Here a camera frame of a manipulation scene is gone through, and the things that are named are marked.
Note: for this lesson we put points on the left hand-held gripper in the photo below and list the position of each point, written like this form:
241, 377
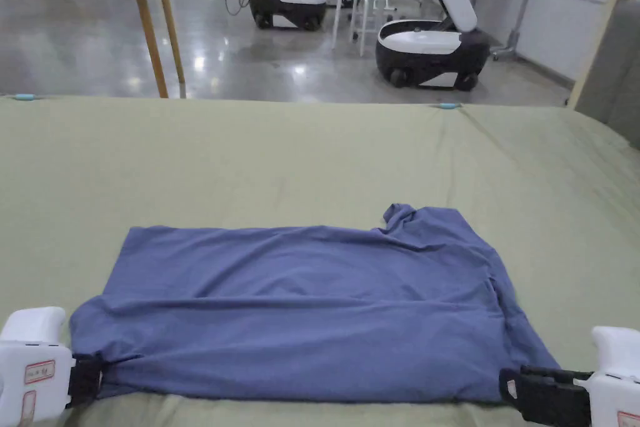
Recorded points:
35, 347

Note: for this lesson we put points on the blue shirt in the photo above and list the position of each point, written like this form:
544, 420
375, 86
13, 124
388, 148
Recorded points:
310, 307

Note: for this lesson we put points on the bed with pale green sheet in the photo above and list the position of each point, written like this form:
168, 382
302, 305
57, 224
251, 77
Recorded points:
300, 157

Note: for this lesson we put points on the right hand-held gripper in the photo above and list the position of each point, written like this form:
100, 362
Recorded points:
617, 387

